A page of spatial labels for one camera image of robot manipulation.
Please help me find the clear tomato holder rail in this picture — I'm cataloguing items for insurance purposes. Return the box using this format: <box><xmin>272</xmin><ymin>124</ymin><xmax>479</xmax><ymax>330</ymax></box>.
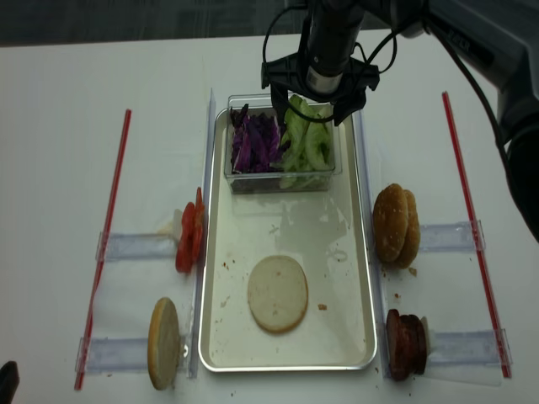
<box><xmin>95</xmin><ymin>232</ymin><xmax>177</xmax><ymax>263</ymax></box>

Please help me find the rear tomato slice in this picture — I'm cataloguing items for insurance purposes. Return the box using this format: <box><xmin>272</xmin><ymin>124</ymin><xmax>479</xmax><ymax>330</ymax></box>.
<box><xmin>192</xmin><ymin>187</ymin><xmax>205</xmax><ymax>262</ymax></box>

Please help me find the clear patty holder rail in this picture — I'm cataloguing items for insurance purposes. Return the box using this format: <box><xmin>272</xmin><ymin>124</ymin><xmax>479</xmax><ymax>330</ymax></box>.
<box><xmin>427</xmin><ymin>329</ymin><xmax>513</xmax><ymax>367</ymax></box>

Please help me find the red strip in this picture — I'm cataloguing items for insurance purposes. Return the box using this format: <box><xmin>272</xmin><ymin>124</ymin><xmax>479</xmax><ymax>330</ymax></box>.
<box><xmin>441</xmin><ymin>91</ymin><xmax>513</xmax><ymax>379</ymax></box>
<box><xmin>74</xmin><ymin>109</ymin><xmax>131</xmax><ymax>391</ymax></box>

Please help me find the upright bun slice left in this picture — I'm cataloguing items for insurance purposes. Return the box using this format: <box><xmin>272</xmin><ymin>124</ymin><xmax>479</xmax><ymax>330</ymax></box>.
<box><xmin>147</xmin><ymin>297</ymin><xmax>181</xmax><ymax>391</ymax></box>

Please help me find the clear right bun holder rail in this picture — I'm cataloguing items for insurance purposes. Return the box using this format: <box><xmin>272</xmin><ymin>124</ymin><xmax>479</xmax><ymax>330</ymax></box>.
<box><xmin>419</xmin><ymin>221</ymin><xmax>485</xmax><ymax>253</ymax></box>

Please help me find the front meat patty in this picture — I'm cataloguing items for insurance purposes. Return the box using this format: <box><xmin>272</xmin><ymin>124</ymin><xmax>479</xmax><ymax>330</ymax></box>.
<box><xmin>386</xmin><ymin>309</ymin><xmax>409</xmax><ymax>381</ymax></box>

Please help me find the black object at corner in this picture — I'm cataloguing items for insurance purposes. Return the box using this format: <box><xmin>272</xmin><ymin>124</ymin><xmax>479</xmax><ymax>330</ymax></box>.
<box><xmin>0</xmin><ymin>361</ymin><xmax>20</xmax><ymax>404</ymax></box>

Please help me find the clear left bun holder rail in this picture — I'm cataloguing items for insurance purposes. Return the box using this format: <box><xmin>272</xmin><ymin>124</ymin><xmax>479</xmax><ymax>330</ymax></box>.
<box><xmin>75</xmin><ymin>338</ymin><xmax>147</xmax><ymax>374</ymax></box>

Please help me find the front sesame bun top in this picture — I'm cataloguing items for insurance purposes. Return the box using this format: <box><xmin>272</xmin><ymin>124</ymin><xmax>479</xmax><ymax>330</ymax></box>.
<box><xmin>372</xmin><ymin>183</ymin><xmax>408</xmax><ymax>263</ymax></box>

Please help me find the left red strip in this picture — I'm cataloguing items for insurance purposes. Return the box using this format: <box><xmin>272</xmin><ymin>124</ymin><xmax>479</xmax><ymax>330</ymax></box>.
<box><xmin>74</xmin><ymin>109</ymin><xmax>131</xmax><ymax>391</ymax></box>

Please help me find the white tomato pusher block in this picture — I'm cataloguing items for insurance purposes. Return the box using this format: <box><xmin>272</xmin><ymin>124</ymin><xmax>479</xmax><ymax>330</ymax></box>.
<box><xmin>170</xmin><ymin>209</ymin><xmax>183</xmax><ymax>243</ymax></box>

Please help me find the front tomato slice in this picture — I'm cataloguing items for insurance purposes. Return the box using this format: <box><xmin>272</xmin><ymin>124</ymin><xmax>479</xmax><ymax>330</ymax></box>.
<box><xmin>175</xmin><ymin>202</ymin><xmax>195</xmax><ymax>274</ymax></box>

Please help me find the sesame bun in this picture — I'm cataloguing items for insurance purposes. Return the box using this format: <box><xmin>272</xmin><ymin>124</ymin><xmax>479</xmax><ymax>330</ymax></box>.
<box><xmin>372</xmin><ymin>183</ymin><xmax>408</xmax><ymax>263</ymax></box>
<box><xmin>394</xmin><ymin>189</ymin><xmax>421</xmax><ymax>268</ymax></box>

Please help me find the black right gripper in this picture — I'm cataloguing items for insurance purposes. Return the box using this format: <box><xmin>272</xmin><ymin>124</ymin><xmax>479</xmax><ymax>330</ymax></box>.
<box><xmin>261</xmin><ymin>1</ymin><xmax>378</xmax><ymax>125</ymax></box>

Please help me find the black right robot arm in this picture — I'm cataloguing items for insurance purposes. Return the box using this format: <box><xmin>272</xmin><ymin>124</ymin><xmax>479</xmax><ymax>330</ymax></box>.
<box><xmin>261</xmin><ymin>1</ymin><xmax>538</xmax><ymax>233</ymax></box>

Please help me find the rear sesame bun top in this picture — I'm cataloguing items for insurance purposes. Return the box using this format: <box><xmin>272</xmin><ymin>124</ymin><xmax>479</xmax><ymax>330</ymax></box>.
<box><xmin>394</xmin><ymin>189</ymin><xmax>421</xmax><ymax>268</ymax></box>

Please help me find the clear plastic salad container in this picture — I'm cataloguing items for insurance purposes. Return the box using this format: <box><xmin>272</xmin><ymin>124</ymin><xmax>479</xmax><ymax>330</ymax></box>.
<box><xmin>224</xmin><ymin>94</ymin><xmax>340</xmax><ymax>194</ymax></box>

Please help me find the rear meat patty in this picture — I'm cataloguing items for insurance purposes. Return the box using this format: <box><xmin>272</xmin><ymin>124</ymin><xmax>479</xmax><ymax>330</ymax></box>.
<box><xmin>415</xmin><ymin>317</ymin><xmax>428</xmax><ymax>375</ymax></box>

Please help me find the right red strip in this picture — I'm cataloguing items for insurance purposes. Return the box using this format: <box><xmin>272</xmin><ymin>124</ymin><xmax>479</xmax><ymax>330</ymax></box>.
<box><xmin>441</xmin><ymin>91</ymin><xmax>513</xmax><ymax>379</ymax></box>

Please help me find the shredded purple cabbage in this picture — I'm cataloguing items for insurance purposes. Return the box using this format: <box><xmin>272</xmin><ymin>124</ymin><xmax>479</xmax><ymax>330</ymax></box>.
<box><xmin>229</xmin><ymin>104</ymin><xmax>283</xmax><ymax>174</ymax></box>

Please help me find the left clear vertical rail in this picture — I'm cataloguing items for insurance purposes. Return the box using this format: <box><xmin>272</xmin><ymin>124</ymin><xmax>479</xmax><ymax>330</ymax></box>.
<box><xmin>187</xmin><ymin>88</ymin><xmax>216</xmax><ymax>380</ymax></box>

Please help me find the middle meat patty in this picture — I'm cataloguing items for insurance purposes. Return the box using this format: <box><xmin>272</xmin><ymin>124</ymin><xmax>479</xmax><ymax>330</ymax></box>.
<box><xmin>402</xmin><ymin>315</ymin><xmax>419</xmax><ymax>374</ymax></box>

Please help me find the tomato slice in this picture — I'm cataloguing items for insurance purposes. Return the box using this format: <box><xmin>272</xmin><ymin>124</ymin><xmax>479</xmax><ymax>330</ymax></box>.
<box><xmin>175</xmin><ymin>202</ymin><xmax>195</xmax><ymax>274</ymax></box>
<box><xmin>192</xmin><ymin>187</ymin><xmax>205</xmax><ymax>262</ymax></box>

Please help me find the bottom bun slice on tray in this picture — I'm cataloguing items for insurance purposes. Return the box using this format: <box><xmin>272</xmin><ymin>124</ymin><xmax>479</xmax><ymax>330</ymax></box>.
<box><xmin>247</xmin><ymin>255</ymin><xmax>309</xmax><ymax>333</ymax></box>

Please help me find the clear bun holder rail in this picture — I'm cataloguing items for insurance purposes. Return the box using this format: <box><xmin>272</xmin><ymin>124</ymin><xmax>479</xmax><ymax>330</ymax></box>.
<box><xmin>419</xmin><ymin>221</ymin><xmax>485</xmax><ymax>253</ymax></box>
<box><xmin>75</xmin><ymin>338</ymin><xmax>147</xmax><ymax>374</ymax></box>

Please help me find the meat patty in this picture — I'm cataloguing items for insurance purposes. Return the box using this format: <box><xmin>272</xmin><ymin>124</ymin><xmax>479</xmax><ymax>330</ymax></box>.
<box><xmin>402</xmin><ymin>315</ymin><xmax>419</xmax><ymax>374</ymax></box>
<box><xmin>386</xmin><ymin>309</ymin><xmax>409</xmax><ymax>381</ymax></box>
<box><xmin>415</xmin><ymin>317</ymin><xmax>428</xmax><ymax>375</ymax></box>

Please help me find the green lettuce pile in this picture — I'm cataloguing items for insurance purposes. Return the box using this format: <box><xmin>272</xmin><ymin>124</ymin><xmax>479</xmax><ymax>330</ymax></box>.
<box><xmin>278</xmin><ymin>94</ymin><xmax>334</xmax><ymax>190</ymax></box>

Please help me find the cream metal serving tray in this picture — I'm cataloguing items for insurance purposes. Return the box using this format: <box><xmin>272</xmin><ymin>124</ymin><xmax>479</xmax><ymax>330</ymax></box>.
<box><xmin>198</xmin><ymin>111</ymin><xmax>377</xmax><ymax>372</ymax></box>

